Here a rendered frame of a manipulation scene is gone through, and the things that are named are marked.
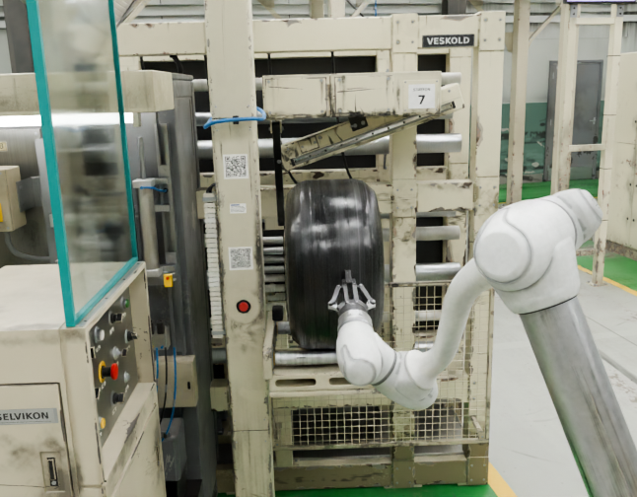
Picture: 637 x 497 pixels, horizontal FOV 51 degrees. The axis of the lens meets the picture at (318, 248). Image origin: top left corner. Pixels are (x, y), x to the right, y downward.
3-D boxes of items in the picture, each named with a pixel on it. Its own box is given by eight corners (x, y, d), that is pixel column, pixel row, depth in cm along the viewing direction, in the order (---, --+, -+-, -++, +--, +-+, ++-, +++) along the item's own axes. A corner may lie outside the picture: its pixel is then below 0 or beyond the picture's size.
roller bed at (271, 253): (237, 314, 255) (233, 238, 248) (241, 302, 269) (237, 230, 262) (289, 312, 255) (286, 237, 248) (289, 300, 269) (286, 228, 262)
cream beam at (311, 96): (263, 119, 224) (261, 75, 221) (267, 116, 249) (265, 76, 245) (442, 114, 226) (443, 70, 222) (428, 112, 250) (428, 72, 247)
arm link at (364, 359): (325, 338, 165) (364, 364, 170) (328, 379, 152) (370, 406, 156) (354, 310, 161) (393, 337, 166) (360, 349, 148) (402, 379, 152)
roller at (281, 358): (271, 366, 209) (270, 351, 210) (271, 366, 213) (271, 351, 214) (382, 362, 210) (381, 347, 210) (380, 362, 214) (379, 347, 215)
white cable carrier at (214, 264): (212, 338, 216) (202, 193, 205) (214, 332, 221) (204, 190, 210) (226, 337, 216) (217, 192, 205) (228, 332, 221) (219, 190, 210)
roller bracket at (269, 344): (263, 381, 207) (261, 351, 205) (269, 335, 246) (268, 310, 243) (274, 381, 207) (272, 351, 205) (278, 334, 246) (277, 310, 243)
